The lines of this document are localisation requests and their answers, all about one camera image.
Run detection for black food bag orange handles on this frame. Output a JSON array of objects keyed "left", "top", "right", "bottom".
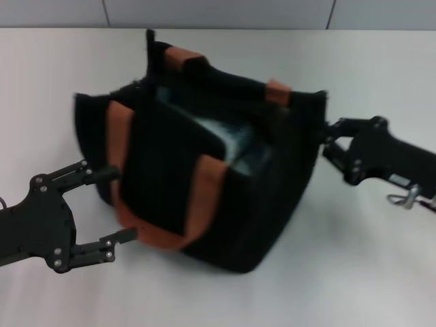
[{"left": 73, "top": 29, "right": 332, "bottom": 275}]

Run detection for right gripper cable connector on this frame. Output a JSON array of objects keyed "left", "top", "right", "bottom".
[{"left": 386, "top": 183, "right": 436, "bottom": 215}]

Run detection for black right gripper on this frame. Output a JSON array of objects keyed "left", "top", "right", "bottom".
[{"left": 321, "top": 114, "right": 436, "bottom": 198}]

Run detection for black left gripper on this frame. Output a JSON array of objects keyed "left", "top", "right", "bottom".
[{"left": 0, "top": 158, "right": 139, "bottom": 274}]

